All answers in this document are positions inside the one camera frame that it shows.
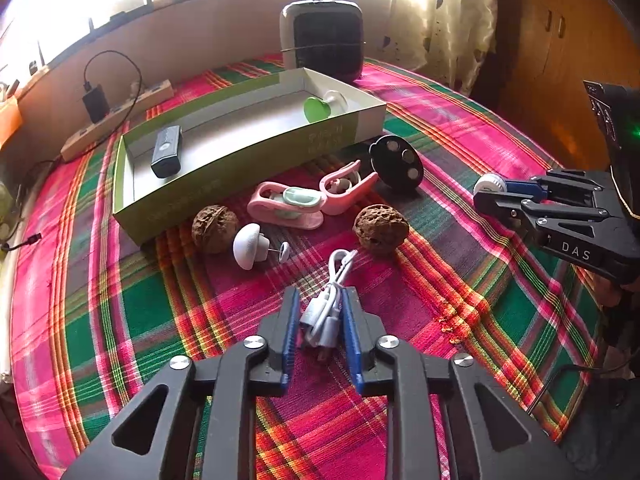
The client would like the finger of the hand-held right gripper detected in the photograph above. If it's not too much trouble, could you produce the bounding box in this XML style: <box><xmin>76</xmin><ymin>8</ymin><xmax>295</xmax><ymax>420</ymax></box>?
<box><xmin>472</xmin><ymin>191</ymin><xmax>618</xmax><ymax>234</ymax></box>
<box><xmin>501</xmin><ymin>169</ymin><xmax>611</xmax><ymax>202</ymax></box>

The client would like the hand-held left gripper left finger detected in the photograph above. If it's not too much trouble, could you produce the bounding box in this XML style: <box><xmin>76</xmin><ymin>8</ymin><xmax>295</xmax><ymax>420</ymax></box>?
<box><xmin>60</xmin><ymin>286</ymin><xmax>302</xmax><ymax>480</ymax></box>

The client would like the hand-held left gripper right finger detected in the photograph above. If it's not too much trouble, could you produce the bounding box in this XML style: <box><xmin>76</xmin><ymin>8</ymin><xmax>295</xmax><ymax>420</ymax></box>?
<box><xmin>341</xmin><ymin>287</ymin><xmax>586</xmax><ymax>480</ymax></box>

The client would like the white round cap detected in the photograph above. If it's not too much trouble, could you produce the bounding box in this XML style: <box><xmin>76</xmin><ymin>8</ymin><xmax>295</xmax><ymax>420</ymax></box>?
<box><xmin>474</xmin><ymin>172</ymin><xmax>508</xmax><ymax>196</ymax></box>

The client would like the white charging cable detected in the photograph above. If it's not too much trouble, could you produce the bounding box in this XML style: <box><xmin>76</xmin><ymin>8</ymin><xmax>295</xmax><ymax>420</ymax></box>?
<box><xmin>298</xmin><ymin>249</ymin><xmax>359</xmax><ymax>361</ymax></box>

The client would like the white mushroom knob with screw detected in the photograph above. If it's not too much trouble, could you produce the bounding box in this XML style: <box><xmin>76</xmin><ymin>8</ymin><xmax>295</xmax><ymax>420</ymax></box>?
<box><xmin>233</xmin><ymin>223</ymin><xmax>291</xmax><ymax>272</ymax></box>

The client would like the brown walnut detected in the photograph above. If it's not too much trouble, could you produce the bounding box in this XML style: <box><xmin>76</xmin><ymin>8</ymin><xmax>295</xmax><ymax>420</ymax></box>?
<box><xmin>353</xmin><ymin>204</ymin><xmax>410</xmax><ymax>260</ymax></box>
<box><xmin>192</xmin><ymin>204</ymin><xmax>240</xmax><ymax>253</ymax></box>

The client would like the black disc with metal magnets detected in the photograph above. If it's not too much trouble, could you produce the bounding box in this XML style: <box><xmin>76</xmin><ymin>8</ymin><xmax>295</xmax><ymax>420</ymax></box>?
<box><xmin>369</xmin><ymin>134</ymin><xmax>425</xmax><ymax>194</ymax></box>

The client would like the green cardboard box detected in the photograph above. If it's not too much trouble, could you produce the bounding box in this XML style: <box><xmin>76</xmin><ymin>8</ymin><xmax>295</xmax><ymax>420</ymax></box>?
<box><xmin>112</xmin><ymin>66</ymin><xmax>387</xmax><ymax>246</ymax></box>

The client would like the pink clip with green pad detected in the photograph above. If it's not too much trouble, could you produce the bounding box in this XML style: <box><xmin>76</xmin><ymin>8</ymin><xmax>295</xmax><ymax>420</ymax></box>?
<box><xmin>247</xmin><ymin>181</ymin><xmax>326</xmax><ymax>231</ymax></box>

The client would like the pink green plaid blanket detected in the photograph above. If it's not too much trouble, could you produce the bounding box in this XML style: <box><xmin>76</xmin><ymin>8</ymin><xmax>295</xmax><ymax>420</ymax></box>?
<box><xmin>0</xmin><ymin>52</ymin><xmax>608</xmax><ymax>480</ymax></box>

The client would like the cream patterned curtain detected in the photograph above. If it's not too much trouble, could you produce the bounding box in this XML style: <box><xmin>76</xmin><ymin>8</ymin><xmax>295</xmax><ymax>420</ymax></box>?
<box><xmin>390</xmin><ymin>0</ymin><xmax>501</xmax><ymax>96</ymax></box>

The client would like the green-faced round knob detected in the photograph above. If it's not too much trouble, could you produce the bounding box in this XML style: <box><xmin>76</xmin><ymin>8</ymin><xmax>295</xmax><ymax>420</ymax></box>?
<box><xmin>303</xmin><ymin>90</ymin><xmax>346</xmax><ymax>125</ymax></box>

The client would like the black rectangular device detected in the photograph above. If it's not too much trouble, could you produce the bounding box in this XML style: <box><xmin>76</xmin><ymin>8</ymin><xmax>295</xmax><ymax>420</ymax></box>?
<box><xmin>150</xmin><ymin>125</ymin><xmax>183</xmax><ymax>179</ymax></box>

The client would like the white and black heater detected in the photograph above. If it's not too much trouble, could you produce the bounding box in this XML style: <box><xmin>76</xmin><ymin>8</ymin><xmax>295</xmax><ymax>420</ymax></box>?
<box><xmin>279</xmin><ymin>0</ymin><xmax>368</xmax><ymax>85</ymax></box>

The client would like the beige power strip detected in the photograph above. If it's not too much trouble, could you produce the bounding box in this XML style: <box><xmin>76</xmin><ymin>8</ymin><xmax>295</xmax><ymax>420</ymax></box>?
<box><xmin>61</xmin><ymin>79</ymin><xmax>174</xmax><ymax>162</ymax></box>

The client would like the black charger adapter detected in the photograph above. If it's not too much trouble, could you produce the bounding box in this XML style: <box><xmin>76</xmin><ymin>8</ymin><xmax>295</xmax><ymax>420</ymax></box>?
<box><xmin>81</xmin><ymin>86</ymin><xmax>110</xmax><ymax>123</ymax></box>

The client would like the orange box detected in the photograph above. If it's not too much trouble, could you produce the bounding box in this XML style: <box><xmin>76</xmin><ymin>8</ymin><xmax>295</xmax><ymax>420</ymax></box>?
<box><xmin>0</xmin><ymin>97</ymin><xmax>23</xmax><ymax>151</ymax></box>

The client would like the black cable with plug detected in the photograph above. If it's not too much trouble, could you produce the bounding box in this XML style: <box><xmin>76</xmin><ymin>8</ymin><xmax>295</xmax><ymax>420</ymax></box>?
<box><xmin>0</xmin><ymin>160</ymin><xmax>56</xmax><ymax>253</ymax></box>

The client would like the black charger cable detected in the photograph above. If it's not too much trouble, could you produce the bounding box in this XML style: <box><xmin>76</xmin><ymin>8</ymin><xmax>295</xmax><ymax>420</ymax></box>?
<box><xmin>84</xmin><ymin>50</ymin><xmax>144</xmax><ymax>111</ymax></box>

